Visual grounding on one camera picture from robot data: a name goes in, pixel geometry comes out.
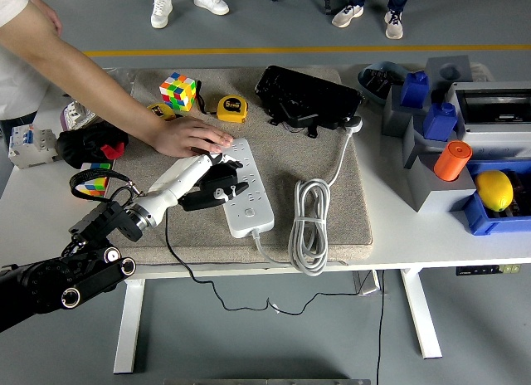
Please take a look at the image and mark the black table control panel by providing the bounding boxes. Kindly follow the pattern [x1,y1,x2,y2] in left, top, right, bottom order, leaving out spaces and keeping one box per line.
[455,263,522,277]

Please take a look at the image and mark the person's right hand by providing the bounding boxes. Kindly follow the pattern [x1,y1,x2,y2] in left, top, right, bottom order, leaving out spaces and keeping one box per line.
[152,116,235,158]

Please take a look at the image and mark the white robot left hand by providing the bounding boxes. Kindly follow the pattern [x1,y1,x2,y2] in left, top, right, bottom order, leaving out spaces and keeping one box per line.
[133,151,250,227]

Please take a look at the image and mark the yellow tape measure 5m label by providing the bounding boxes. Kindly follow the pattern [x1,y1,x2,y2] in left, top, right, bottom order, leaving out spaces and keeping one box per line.
[216,94,250,124]

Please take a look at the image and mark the person's left hand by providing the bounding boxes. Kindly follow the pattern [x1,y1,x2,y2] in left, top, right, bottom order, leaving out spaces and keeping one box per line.
[28,0,63,37]

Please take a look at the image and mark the person's body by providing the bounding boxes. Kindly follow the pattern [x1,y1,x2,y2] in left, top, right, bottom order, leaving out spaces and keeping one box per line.
[0,0,51,131]

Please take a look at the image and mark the white circuit breaker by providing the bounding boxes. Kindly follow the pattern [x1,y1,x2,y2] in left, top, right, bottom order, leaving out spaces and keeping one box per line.
[7,124,58,170]

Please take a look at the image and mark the black plastic tray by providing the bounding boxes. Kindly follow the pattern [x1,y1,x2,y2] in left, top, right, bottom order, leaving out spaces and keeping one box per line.
[254,64,364,131]

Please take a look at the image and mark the blue-grey bowl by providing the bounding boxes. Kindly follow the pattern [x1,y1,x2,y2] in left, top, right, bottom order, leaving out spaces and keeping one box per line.
[357,61,410,108]

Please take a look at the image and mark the grey shape holder block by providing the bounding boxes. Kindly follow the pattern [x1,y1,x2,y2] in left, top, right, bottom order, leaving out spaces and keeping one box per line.
[407,152,478,214]
[402,115,460,171]
[381,82,433,139]

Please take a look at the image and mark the blue square bottle block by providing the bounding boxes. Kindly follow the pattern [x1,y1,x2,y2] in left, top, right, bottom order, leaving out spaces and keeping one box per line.
[400,71,431,110]

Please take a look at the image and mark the metal bracket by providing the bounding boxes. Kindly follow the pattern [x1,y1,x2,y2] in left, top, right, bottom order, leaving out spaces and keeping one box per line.
[352,270,389,297]

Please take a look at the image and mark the black chair base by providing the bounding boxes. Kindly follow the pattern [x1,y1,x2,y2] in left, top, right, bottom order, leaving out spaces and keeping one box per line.
[270,0,335,16]

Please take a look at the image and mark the white table leg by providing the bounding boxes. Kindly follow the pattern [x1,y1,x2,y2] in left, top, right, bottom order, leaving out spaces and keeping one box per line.
[113,279,146,374]
[400,268,443,360]

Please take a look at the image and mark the white power strip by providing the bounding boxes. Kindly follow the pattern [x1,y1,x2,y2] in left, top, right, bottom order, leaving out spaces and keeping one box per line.
[215,136,276,239]

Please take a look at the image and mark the black cloth pouch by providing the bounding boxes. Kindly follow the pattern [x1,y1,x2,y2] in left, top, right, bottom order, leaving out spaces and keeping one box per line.
[56,121,130,170]

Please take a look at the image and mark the black plug adapter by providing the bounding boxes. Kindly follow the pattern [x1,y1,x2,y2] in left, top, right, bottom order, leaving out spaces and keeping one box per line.
[198,163,240,195]

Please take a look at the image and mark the small colourful puzzle cube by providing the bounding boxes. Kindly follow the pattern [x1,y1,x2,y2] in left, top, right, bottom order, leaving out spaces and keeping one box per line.
[78,163,115,199]

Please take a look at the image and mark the white power strip cable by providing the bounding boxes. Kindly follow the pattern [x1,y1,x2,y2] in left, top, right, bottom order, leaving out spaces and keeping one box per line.
[248,114,366,277]

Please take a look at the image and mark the red plastic clip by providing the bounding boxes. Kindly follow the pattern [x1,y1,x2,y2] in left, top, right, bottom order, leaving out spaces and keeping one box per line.
[101,142,126,161]

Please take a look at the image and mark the orange cylinder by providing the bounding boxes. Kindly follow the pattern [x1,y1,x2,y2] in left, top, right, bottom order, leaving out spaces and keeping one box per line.
[433,140,474,183]

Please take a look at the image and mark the black parts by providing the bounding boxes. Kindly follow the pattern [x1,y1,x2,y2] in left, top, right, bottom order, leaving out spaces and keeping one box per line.
[495,170,531,218]

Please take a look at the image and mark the black binder clips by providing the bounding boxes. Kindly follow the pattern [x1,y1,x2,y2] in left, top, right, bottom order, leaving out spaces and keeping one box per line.
[367,68,406,100]

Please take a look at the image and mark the black hanging cable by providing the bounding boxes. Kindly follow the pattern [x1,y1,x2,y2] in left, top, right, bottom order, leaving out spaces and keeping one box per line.
[375,270,387,385]

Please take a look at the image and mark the black power brick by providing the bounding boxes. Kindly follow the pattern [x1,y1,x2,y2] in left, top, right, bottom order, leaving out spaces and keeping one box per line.
[285,110,323,130]

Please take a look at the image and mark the grey electrical box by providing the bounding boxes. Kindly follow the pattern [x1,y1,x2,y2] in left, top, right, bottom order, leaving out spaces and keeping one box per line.
[446,80,531,162]

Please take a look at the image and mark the white sneaker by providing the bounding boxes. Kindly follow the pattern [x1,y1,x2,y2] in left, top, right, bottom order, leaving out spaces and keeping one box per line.
[150,0,173,29]
[193,0,231,16]

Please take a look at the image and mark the black tape measure strap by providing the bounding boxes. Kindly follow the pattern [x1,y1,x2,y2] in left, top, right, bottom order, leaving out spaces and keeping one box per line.
[195,80,219,115]

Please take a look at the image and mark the blue storage bin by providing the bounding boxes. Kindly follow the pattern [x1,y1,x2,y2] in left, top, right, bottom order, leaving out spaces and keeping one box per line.
[450,158,531,236]

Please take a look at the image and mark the thin black adapter cord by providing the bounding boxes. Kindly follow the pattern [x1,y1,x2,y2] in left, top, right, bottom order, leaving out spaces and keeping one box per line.
[164,210,362,315]

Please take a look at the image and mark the yellow tape measure black label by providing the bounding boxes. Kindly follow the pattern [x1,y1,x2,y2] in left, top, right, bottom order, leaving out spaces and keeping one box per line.
[147,103,178,121]

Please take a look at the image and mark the blue hexagonal bottle block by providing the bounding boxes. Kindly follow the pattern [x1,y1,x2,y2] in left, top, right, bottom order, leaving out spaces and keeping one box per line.
[422,101,459,142]

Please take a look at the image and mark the grey sneaker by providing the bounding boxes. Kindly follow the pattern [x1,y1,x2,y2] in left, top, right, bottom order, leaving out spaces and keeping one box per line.
[331,3,365,29]
[383,10,404,41]

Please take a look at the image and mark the grey-brown mat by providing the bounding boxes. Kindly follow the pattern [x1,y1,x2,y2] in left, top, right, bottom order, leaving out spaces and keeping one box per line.
[94,67,374,266]

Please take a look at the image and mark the large colourful puzzle cube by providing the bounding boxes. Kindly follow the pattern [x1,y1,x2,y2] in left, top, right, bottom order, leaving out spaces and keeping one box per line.
[159,71,197,112]

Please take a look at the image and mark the yellow lemon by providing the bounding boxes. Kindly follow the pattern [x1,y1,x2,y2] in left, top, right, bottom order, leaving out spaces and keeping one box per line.
[474,170,515,213]

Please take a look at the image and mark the grey block with round hole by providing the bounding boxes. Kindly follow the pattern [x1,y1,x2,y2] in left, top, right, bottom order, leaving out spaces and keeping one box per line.
[426,55,474,91]

